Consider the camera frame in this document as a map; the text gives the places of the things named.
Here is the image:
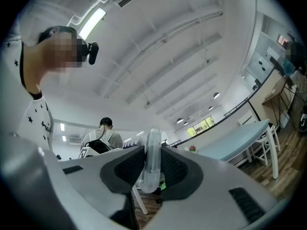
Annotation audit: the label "window with green view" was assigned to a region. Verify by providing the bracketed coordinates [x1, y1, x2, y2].
[186, 115, 216, 138]

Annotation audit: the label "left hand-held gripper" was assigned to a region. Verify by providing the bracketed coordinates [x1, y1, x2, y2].
[78, 139, 113, 158]

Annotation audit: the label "person's head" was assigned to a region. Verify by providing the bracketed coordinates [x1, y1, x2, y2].
[23, 25, 89, 98]

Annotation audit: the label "black head-mounted camera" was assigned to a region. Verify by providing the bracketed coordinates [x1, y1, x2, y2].
[87, 41, 99, 66]

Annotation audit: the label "white table leg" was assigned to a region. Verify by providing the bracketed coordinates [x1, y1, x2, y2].
[265, 126, 280, 181]
[131, 184, 149, 216]

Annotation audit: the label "black handrail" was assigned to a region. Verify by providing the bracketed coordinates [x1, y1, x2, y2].
[167, 67, 276, 147]

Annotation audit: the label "long ceiling light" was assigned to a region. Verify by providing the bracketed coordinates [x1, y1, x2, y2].
[78, 7, 107, 40]

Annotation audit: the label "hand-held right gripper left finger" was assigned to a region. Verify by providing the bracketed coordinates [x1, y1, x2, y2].
[44, 145, 146, 230]

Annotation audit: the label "white box under partition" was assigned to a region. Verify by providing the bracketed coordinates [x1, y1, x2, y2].
[237, 109, 281, 166]

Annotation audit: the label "wooden side table black legs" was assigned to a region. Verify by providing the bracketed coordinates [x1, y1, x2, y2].
[261, 75, 303, 129]

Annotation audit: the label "white star-print shirt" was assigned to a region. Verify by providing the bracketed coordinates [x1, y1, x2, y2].
[0, 32, 55, 150]

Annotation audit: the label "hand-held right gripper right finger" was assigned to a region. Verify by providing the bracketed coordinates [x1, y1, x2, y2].
[143, 146, 290, 230]

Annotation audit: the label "teal bag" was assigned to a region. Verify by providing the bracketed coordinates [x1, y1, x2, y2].
[282, 58, 295, 76]

